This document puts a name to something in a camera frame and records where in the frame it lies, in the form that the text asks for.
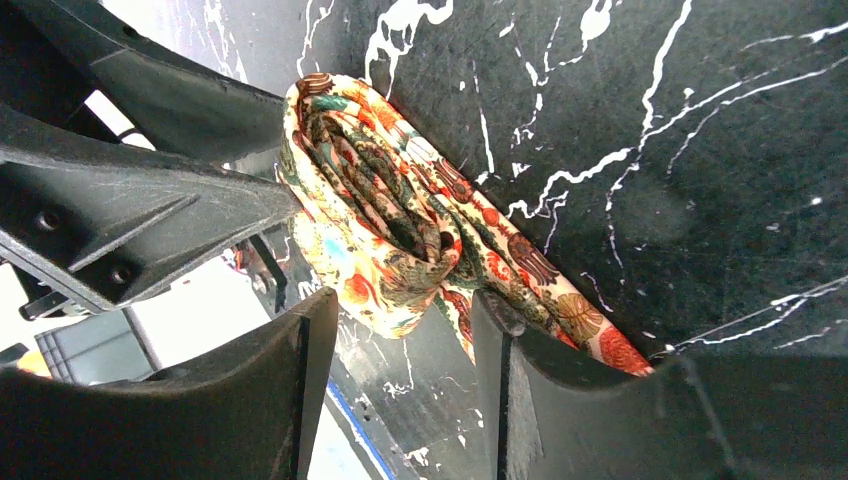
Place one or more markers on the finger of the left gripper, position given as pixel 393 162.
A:
pixel 107 225
pixel 181 106

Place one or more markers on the colourful floral patterned tie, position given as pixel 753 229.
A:
pixel 395 229

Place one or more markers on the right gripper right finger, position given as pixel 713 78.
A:
pixel 552 412

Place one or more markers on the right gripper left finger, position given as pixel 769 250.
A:
pixel 248 409

